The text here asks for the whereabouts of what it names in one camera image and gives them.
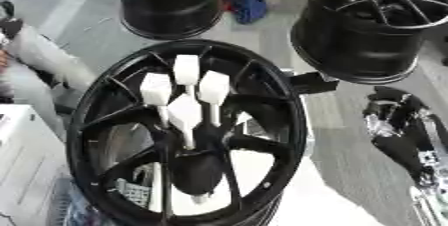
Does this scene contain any black wheel stand bracket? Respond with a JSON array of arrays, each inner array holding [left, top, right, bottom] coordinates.
[[285, 70, 342, 95]]

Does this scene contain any white table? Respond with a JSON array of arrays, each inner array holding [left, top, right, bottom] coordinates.
[[0, 103, 74, 226]]

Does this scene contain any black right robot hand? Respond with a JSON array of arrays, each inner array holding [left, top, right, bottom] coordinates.
[[360, 85, 448, 184]]

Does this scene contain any black spoked wheel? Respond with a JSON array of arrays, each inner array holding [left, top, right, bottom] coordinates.
[[64, 38, 310, 226]]

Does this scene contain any black spoked wheel rim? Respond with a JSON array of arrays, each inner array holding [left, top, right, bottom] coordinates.
[[288, 0, 448, 85]]

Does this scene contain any person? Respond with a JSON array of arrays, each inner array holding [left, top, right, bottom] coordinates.
[[0, 0, 98, 141]]

